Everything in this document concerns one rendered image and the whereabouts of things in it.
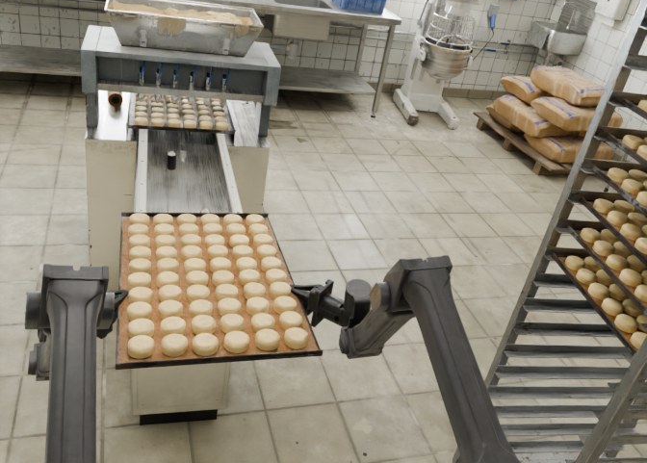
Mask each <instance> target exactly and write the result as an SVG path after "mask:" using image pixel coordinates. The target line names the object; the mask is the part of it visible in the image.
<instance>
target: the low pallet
mask: <svg viewBox="0 0 647 463"><path fill-rule="evenodd" d="M473 114H474V115H475V116H477V117H478V118H479V120H478V123H477V128H478V129H479V130H480V131H496V132H498V133H499V134H500V135H502V136H503V137H504V138H505V141H504V144H503V149H504V150H506V151H523V152H525V153H526V154H527V155H529V156H530V157H532V158H533V159H534V160H535V161H536V162H535V165H534V167H533V170H532V171H533V172H534V173H535V174H537V175H569V174H570V171H571V169H572V167H573V164H574V163H558V162H555V161H553V160H551V159H549V158H547V157H545V156H544V155H542V154H541V153H539V152H538V151H536V150H535V149H534V148H532V147H531V146H530V145H529V143H528V141H527V140H526V138H525V137H524V134H525V133H517V132H513V131H512V130H510V129H508V128H506V127H504V126H503V125H502V124H501V123H499V122H498V121H497V120H495V119H494V118H493V117H492V116H491V114H490V113H489V114H488V113H486V112H473Z"/></svg>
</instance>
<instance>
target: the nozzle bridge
mask: <svg viewBox="0 0 647 463"><path fill-rule="evenodd" d="M143 61H145V63H144V68H143V72H144V85H139V71H140V66H142V63H143ZM161 63H163V65H162V70H161V73H162V74H161V75H162V83H161V86H160V87H157V86H156V85H155V84H156V72H157V68H160V65H161ZM178 64H180V66H179V70H178V87H177V88H174V87H173V86H172V76H173V75H172V74H173V70H174V69H177V67H178ZM195 65H196V71H195V76H194V89H190V88H189V79H190V75H191V71H194V66H195ZM212 66H213V67H214V68H213V73H212V78H211V87H210V88H211V89H210V90H206V89H205V81H206V77H207V72H210V73H211V69H212ZM228 68H230V70H229V75H228V79H227V87H226V91H222V90H221V80H222V78H223V73H225V74H227V71H228ZM81 72H82V92H84V93H85V95H86V120H87V127H94V128H97V124H98V119H99V91H100V90H104V91H118V92H132V93H145V94H158V95H171V96H185V97H198V98H212V99H224V100H238V101H251V102H257V104H256V113H255V121H254V127H255V130H256V133H257V135H258V137H267V136H268V129H269V121H270V113H271V106H276V103H277V95H278V89H279V81H280V73H281V66H280V64H279V62H278V61H277V59H276V57H275V55H274V54H273V52H272V50H271V48H270V46H269V45H268V44H267V43H264V42H255V41H254V42H253V44H252V45H251V47H250V48H249V50H248V52H247V53H246V56H245V57H235V56H225V55H215V54H204V53H195V52H184V51H173V50H163V49H153V48H142V47H132V46H122V45H120V43H119V41H118V38H117V36H116V32H115V30H114V28H112V27H101V26H92V25H89V27H88V30H87V32H86V35H85V38H84V41H83V44H82V47H81Z"/></svg>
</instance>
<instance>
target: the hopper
mask: <svg viewBox="0 0 647 463"><path fill-rule="evenodd" d="M149 4H150V5H149ZM173 5H174V6H173ZM114 7H115V8H116V9H126V10H129V9H133V10H139V11H147V12H148V11H150V12H152V11H161V12H162V11H163V10H166V9H168V8H172V9H176V10H178V12H179V13H180V14H188V13H196V14H199V15H201V16H206V15H208V14H206V13H207V12H215V13H232V14H235V15H236V17H237V18H240V19H243V20H249V21H250V24H251V25H245V24H237V23H228V22H219V21H210V20H201V19H192V18H184V17H175V16H165V15H157V14H148V13H131V12H122V11H115V10H114ZM105 12H106V13H107V15H108V16H109V19H110V21H111V23H112V25H113V28H114V30H115V32H116V36H117V38H118V41H119V43H120V45H122V46H132V47H142V48H153V49H163V50H173V51H184V52H195V53H204V54H215V55H225V56H235V57H245V56H246V53H247V52H248V50H249V48H250V47H251V45H252V44H253V42H254V41H255V40H256V38H257V37H258V35H259V33H260V32H261V30H262V29H263V28H264V26H263V24H262V22H261V20H260V19H259V17H258V15H257V14H256V12H255V10H254V9H251V8H242V7H233V6H225V5H217V4H209V3H200V2H193V1H184V0H107V2H106V6H105ZM208 16H209V15H208Z"/></svg>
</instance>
